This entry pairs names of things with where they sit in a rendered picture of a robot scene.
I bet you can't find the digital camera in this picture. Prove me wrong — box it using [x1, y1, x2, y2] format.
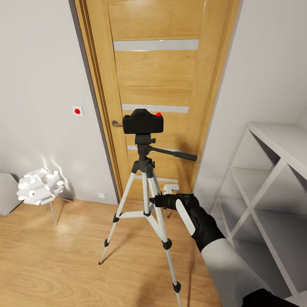
[122, 109, 164, 134]

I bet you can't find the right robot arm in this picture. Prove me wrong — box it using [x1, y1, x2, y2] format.
[149, 184, 300, 307]

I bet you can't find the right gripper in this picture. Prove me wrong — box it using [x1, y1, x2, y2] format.
[149, 194, 173, 210]

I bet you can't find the camera tripod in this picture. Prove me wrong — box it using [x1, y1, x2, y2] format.
[98, 133, 197, 307]

